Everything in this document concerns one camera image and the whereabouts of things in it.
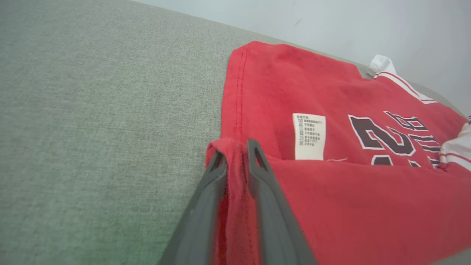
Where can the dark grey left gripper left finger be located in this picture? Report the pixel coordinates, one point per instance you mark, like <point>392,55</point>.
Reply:
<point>202,221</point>

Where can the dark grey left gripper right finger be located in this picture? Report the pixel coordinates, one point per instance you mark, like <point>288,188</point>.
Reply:
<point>276,228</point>

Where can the red basketball jersey number 23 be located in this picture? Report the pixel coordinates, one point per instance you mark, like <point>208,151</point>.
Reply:
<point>368,206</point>

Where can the grey fabric sofa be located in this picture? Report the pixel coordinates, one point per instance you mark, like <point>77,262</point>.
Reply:
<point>92,129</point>

